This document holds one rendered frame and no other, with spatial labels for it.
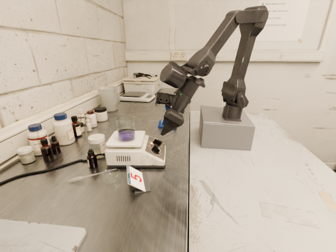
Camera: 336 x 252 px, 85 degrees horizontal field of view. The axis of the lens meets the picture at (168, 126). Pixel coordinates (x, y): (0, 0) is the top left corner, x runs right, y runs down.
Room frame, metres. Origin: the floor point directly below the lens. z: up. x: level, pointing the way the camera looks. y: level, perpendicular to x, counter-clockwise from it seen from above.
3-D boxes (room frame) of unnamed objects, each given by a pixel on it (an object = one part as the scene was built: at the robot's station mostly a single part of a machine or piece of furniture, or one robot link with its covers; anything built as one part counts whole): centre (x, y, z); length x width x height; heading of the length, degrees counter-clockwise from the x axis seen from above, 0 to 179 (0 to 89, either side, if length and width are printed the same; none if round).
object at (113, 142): (0.59, 0.15, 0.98); 0.12 x 0.12 x 0.01; 89
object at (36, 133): (0.64, 0.50, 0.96); 0.06 x 0.06 x 0.11
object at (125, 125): (0.57, 0.14, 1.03); 0.07 x 0.06 x 0.08; 174
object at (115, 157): (0.59, 0.12, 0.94); 0.22 x 0.13 x 0.08; 89
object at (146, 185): (0.45, 0.09, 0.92); 0.09 x 0.06 x 0.04; 14
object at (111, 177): (0.47, 0.18, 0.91); 0.06 x 0.06 x 0.02
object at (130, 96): (1.52, 0.25, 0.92); 0.26 x 0.19 x 0.05; 78
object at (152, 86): (1.82, 0.24, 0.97); 0.37 x 0.31 x 0.14; 171
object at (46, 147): (0.58, 0.44, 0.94); 0.03 x 0.03 x 0.08
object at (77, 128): (0.79, 0.43, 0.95); 0.04 x 0.04 x 0.10
